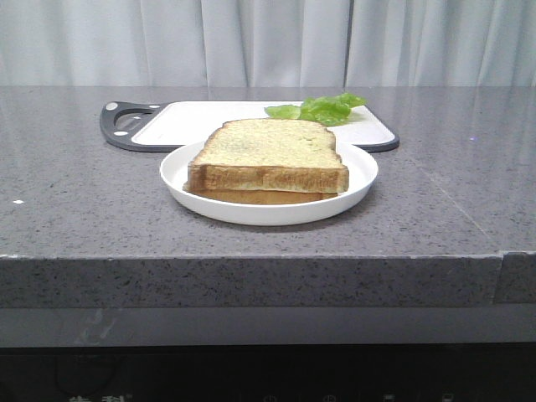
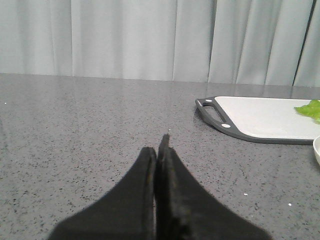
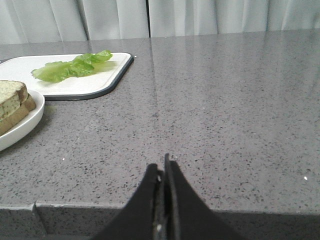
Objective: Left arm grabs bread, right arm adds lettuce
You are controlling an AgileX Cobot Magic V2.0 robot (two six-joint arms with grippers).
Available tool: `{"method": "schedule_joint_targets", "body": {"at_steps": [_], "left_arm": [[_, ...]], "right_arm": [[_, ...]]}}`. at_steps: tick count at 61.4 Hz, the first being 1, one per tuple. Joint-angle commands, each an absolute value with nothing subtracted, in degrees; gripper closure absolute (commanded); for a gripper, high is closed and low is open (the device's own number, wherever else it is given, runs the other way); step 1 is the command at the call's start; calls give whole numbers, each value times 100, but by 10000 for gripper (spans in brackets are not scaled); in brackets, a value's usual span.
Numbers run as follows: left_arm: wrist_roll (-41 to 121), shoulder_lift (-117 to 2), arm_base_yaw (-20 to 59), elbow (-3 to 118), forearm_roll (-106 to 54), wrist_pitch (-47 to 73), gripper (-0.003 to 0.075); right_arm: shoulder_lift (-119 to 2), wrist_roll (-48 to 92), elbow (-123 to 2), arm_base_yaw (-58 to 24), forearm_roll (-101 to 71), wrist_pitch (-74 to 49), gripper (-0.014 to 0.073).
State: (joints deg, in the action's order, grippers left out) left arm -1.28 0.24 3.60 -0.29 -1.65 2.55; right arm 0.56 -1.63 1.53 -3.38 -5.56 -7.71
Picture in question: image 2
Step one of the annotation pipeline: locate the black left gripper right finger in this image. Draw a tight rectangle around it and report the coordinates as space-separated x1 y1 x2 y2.
154 134 272 240

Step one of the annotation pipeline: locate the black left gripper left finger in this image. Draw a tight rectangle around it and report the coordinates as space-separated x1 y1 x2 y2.
48 147 156 240

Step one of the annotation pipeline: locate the white round plate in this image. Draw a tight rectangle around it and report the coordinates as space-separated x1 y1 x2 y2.
312 136 320 165

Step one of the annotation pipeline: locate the green lettuce leaf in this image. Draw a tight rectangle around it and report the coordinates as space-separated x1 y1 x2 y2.
294 99 320 124

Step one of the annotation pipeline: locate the white cutting board grey rim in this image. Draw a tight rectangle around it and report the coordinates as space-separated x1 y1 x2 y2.
195 96 320 145

